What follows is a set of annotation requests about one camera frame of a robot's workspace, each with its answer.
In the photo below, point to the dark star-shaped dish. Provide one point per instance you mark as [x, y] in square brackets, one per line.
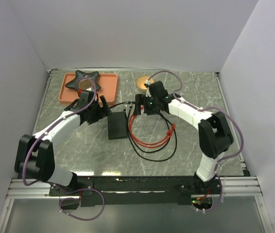
[84, 80]

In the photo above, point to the black network switch box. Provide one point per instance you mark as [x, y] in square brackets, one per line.
[117, 126]

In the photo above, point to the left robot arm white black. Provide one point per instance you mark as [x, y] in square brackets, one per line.
[35, 153]

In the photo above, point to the small yellow bowl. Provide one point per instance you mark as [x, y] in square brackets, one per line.
[140, 82]

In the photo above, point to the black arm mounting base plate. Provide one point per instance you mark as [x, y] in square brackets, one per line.
[116, 190]

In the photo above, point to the aluminium frame rail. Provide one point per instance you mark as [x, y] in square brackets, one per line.
[232, 187]

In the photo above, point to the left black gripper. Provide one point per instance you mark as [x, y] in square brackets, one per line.
[103, 111]

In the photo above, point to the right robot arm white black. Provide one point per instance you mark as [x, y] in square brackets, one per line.
[214, 133]

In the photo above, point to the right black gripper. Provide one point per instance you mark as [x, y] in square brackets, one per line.
[138, 101]

